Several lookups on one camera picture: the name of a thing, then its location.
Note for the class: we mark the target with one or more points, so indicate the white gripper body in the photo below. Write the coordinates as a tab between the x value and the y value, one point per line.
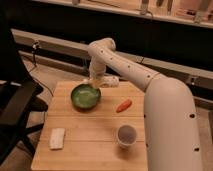
103	82

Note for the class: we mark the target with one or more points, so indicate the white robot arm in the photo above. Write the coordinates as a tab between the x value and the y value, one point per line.
170	119

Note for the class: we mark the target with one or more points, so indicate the green ceramic bowl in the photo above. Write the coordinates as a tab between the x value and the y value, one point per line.
84	96

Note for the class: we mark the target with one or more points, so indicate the orange carrot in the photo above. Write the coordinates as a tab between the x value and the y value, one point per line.
123	106

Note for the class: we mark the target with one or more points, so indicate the wooden table board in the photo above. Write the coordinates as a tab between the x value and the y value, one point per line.
90	137

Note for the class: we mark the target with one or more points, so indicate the white paper cup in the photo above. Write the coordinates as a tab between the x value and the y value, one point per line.
126	136

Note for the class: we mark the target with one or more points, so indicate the white sponge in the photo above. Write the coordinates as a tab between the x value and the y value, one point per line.
57	138

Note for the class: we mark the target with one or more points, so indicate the black chair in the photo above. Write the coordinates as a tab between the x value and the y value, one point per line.
18	97

